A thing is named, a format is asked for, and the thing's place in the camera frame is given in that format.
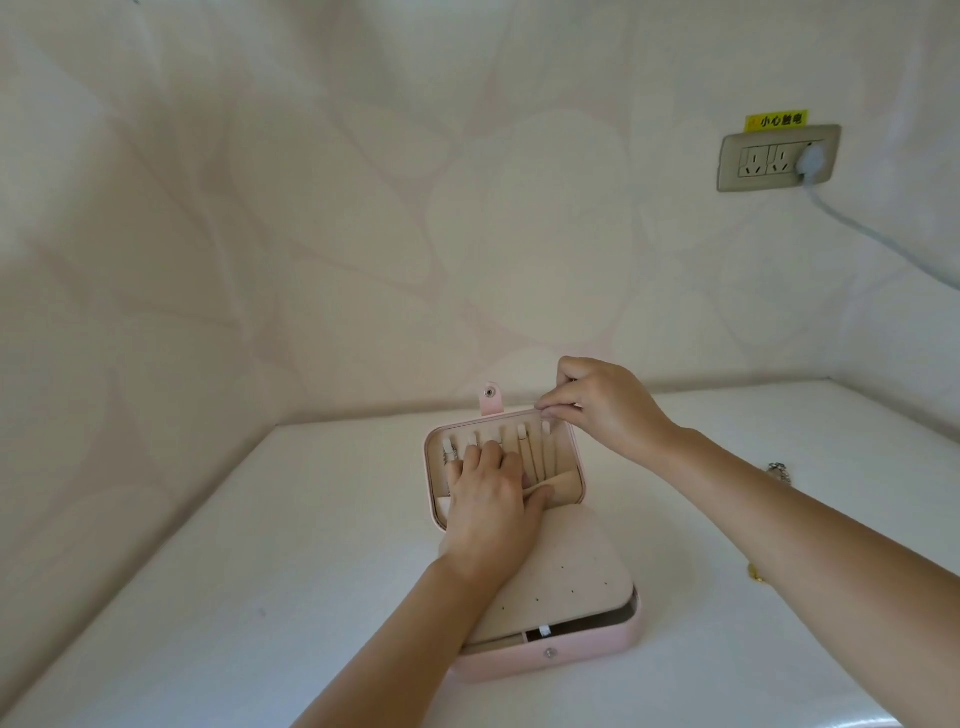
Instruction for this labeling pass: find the person's right hand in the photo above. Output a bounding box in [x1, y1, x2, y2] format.
[535, 356, 682, 462]

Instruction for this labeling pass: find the yellow warning sticker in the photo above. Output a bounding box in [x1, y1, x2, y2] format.
[743, 109, 810, 133]

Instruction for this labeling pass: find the beige wall socket plate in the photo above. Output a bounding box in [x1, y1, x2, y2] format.
[716, 123, 843, 195]

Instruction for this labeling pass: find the person's right forearm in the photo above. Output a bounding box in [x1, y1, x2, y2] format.
[660, 425, 960, 728]

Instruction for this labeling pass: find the white power cable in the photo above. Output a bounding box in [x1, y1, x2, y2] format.
[805, 177, 960, 291]

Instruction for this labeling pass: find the pink jewelry box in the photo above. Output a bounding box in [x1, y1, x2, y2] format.
[423, 380, 643, 684]

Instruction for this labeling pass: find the person's left forearm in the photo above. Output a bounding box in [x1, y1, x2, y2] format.
[291, 555, 528, 728]

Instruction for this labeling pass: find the white power plug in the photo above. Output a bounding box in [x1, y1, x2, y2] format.
[793, 143, 831, 182]

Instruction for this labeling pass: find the person's left hand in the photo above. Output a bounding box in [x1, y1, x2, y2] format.
[442, 440, 557, 580]

